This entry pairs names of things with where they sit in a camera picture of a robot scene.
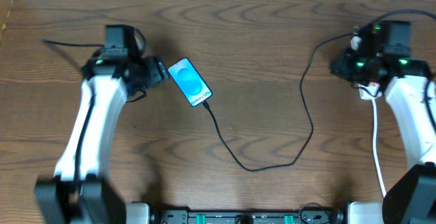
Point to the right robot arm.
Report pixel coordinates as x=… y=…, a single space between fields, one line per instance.
x=380 y=53

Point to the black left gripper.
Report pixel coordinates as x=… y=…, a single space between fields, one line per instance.
x=159 y=73

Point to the white power strip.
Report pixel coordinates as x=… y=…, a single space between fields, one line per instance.
x=371 y=90

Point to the blue Samsung Galaxy smartphone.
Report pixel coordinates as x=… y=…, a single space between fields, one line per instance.
x=190 y=82

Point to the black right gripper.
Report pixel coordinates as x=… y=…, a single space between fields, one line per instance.
x=340 y=67

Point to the brown cardboard panel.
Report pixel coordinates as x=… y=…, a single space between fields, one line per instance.
x=5 y=8

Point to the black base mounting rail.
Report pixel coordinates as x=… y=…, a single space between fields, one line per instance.
x=310 y=216

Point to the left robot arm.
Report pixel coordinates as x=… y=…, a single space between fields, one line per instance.
x=117 y=73

